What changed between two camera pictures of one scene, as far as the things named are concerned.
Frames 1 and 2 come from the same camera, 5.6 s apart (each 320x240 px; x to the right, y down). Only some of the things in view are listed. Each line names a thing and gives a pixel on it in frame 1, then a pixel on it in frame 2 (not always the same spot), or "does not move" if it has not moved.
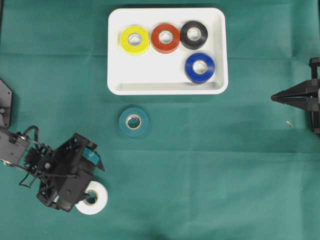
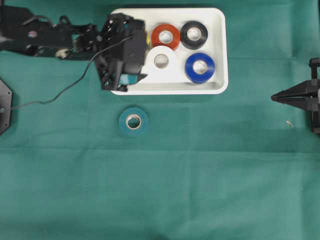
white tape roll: [93, 209] to [161, 62]
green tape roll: [133, 122] does not move
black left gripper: [64, 184] to [121, 58]
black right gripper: [306, 101] does not move
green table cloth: [239, 165] does not move
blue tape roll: [197, 78] does not move
